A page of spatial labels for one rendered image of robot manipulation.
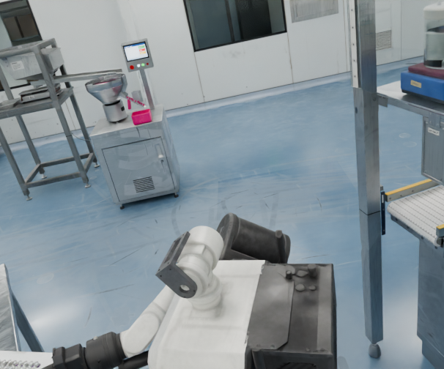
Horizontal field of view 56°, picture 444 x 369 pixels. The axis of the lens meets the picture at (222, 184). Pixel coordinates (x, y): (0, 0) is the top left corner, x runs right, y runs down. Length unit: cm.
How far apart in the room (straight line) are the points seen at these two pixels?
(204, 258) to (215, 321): 10
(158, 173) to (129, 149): 33
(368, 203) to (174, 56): 499
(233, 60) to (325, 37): 140
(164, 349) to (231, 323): 11
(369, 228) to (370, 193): 16
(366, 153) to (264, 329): 104
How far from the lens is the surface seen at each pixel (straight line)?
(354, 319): 243
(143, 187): 384
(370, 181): 165
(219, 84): 643
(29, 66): 455
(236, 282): 75
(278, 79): 656
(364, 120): 154
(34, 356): 130
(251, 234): 88
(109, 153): 374
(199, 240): 68
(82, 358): 118
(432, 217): 165
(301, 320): 67
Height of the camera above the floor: 173
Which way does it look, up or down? 26 degrees down
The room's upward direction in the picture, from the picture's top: 12 degrees counter-clockwise
